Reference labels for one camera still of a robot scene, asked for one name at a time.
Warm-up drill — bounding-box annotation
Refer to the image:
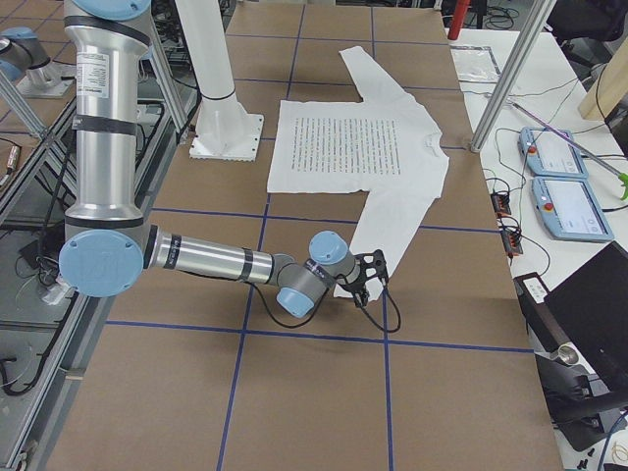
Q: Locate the white mount base plate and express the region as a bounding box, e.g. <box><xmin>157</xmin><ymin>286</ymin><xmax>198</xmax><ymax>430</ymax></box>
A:
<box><xmin>189</xmin><ymin>95</ymin><xmax>264</xmax><ymax>161</ymax></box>

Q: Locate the blue teach pendant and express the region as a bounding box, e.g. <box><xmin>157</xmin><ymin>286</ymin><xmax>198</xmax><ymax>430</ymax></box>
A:
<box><xmin>518</xmin><ymin>127</ymin><xmax>589</xmax><ymax>180</ymax></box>
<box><xmin>532</xmin><ymin>177</ymin><xmax>614</xmax><ymax>242</ymax></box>

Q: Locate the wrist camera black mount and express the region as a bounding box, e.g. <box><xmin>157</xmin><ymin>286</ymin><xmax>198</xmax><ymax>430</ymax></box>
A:
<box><xmin>355</xmin><ymin>249</ymin><xmax>389</xmax><ymax>288</ymax></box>

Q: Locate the clear plastic bag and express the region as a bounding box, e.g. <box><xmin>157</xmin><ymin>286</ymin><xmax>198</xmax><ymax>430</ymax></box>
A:
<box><xmin>450</xmin><ymin>45</ymin><xmax>500</xmax><ymax>83</ymax></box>

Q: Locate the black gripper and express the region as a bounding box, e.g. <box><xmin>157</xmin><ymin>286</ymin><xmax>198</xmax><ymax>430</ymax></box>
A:
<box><xmin>342</xmin><ymin>264</ymin><xmax>369</xmax><ymax>307</ymax></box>

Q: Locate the aluminium frame post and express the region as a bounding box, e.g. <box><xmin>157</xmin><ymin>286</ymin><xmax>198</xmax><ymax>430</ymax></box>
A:
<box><xmin>470</xmin><ymin>0</ymin><xmax>555</xmax><ymax>153</ymax></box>

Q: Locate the blue teach pendant far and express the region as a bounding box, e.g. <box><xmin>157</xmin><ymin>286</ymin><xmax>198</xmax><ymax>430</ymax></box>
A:
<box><xmin>518</xmin><ymin>127</ymin><xmax>589</xmax><ymax>180</ymax></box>

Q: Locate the red cylinder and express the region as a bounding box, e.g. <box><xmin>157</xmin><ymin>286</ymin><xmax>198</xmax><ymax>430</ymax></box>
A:
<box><xmin>447</xmin><ymin>0</ymin><xmax>471</xmax><ymax>41</ymax></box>

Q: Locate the grabber reach tool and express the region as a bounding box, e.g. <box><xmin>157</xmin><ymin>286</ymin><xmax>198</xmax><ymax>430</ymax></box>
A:
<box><xmin>506</xmin><ymin>100</ymin><xmax>627</xmax><ymax>201</ymax></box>

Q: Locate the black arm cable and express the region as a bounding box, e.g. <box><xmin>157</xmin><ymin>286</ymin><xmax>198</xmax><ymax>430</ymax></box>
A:
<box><xmin>248</xmin><ymin>277</ymin><xmax>406</xmax><ymax>335</ymax></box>

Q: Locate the white long-sleeve printed shirt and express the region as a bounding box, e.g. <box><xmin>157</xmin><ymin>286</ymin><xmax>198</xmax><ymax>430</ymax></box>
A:
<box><xmin>267</xmin><ymin>46</ymin><xmax>448</xmax><ymax>272</ymax></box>

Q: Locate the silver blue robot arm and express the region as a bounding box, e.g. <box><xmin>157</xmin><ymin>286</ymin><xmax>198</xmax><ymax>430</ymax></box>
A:
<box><xmin>1</xmin><ymin>26</ymin><xmax>61</xmax><ymax>89</ymax></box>
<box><xmin>58</xmin><ymin>1</ymin><xmax>369</xmax><ymax>317</ymax></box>

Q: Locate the blue teach pendant near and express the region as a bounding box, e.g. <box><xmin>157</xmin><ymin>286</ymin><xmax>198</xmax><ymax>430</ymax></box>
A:
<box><xmin>532</xmin><ymin>177</ymin><xmax>614</xmax><ymax>242</ymax></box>

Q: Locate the aluminium frame rail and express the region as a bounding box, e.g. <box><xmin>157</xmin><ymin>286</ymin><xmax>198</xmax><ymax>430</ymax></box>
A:
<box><xmin>0</xmin><ymin>97</ymin><xmax>207</xmax><ymax>471</ymax></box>

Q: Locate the grey orange cable hub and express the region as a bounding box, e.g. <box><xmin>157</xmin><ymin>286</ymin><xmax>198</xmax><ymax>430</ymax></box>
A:
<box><xmin>490</xmin><ymin>191</ymin><xmax>512</xmax><ymax>218</ymax></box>

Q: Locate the black laptop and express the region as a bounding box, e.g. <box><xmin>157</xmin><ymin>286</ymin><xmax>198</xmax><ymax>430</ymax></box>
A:
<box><xmin>545</xmin><ymin>241</ymin><xmax>627</xmax><ymax>391</ymax></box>

